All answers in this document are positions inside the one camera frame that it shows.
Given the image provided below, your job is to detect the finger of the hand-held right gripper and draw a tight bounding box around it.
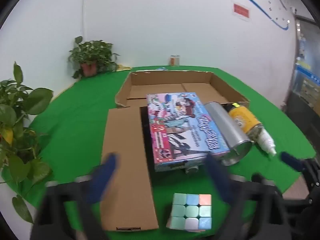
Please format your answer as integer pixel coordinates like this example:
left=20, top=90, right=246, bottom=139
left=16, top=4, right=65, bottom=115
left=280, top=151, right=320, bottom=205

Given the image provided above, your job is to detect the large leafy green plant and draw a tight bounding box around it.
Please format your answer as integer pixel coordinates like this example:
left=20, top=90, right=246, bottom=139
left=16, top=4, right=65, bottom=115
left=0, top=61, right=54, bottom=224

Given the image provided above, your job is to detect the red wall sign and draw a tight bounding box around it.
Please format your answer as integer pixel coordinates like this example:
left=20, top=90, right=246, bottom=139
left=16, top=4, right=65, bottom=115
left=232, top=2, right=251, bottom=20

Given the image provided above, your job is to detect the brown cardboard box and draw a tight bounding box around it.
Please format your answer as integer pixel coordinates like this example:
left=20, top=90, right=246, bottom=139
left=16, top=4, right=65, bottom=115
left=100, top=70, right=250, bottom=232

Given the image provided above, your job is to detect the green tablecloth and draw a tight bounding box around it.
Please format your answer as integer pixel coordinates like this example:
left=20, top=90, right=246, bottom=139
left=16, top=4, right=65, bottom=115
left=1, top=66, right=317, bottom=240

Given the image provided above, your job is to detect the colourful printed puzzle box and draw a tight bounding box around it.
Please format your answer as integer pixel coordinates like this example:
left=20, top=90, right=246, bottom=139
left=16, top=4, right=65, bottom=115
left=146, top=92, right=230, bottom=172

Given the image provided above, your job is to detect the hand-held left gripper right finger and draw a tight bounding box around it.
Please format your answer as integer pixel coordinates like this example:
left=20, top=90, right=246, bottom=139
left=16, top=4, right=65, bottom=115
left=205, top=154, right=292, bottom=240

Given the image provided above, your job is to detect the yellow label jar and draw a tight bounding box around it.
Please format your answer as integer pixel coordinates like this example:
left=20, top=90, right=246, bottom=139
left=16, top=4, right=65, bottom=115
left=229, top=102, right=263, bottom=140

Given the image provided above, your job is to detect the pastel puzzle cube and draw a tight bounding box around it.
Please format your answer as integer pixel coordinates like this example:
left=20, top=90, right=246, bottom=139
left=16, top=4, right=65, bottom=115
left=166, top=193, right=212, bottom=231

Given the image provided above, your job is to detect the glass door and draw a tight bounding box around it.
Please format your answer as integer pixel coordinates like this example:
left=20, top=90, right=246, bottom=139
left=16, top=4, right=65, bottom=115
left=282, top=15, right=320, bottom=140

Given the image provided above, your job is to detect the silver metal tin can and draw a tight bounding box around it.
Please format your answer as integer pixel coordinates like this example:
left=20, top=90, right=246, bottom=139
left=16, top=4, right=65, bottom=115
left=205, top=101, right=253, bottom=167

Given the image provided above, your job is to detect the small potted green plant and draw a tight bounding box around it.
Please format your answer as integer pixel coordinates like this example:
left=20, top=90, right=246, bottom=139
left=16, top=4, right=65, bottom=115
left=68, top=36, right=120, bottom=79

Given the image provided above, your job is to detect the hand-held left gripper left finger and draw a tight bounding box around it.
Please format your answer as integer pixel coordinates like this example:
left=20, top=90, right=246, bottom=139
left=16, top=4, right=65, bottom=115
left=32, top=152, right=120, bottom=240

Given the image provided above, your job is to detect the white plastic bottle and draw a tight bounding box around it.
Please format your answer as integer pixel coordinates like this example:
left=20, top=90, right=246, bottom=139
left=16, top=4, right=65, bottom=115
left=256, top=127, right=277, bottom=157

